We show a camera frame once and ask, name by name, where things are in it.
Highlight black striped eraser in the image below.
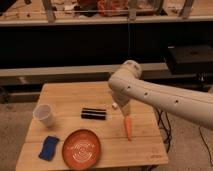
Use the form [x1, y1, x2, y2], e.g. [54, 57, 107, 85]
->
[81, 108, 107, 120]

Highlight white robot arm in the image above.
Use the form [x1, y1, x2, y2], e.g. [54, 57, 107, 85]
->
[108, 60, 213, 130]

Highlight orange toy carrot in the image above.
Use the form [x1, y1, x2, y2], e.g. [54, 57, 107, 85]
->
[124, 116, 132, 141]

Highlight wooden folding table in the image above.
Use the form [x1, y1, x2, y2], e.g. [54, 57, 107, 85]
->
[16, 82, 168, 171]

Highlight orange patterned plate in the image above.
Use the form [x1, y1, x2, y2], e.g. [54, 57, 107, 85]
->
[62, 129, 101, 171]

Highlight black box on shelf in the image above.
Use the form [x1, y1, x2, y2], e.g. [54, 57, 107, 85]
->
[165, 45, 213, 74]

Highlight clear plastic cup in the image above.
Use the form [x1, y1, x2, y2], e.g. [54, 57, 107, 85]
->
[33, 104, 54, 127]

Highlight blue cloth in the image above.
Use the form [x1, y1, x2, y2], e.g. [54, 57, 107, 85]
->
[39, 136, 59, 161]

